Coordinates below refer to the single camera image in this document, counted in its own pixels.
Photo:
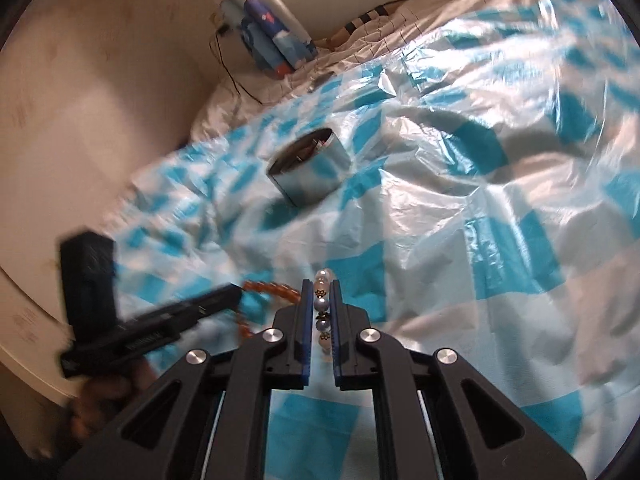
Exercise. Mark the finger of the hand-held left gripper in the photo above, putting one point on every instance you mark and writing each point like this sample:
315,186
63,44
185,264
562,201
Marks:
200,307

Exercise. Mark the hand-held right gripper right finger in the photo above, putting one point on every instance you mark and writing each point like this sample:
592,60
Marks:
337,330

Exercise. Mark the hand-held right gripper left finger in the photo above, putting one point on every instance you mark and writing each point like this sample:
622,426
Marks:
306,330

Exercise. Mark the round metal tin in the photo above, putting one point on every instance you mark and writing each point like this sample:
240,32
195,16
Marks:
310,180

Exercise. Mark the person's left hand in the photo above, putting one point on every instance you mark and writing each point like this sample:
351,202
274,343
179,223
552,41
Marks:
107,400

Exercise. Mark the blue checked plastic sheet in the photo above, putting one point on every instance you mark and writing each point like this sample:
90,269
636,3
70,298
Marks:
450,210

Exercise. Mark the round metal tin lid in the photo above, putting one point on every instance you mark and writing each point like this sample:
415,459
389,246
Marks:
321,83

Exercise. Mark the black charger plug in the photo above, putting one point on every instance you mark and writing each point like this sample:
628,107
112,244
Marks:
223,29

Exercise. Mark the blue whale print curtain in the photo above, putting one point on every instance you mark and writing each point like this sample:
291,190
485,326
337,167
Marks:
270,35

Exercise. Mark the dark striped pillow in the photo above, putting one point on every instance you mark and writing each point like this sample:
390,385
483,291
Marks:
350,32

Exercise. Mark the white striped quilt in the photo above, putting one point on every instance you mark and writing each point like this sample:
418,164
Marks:
380,35

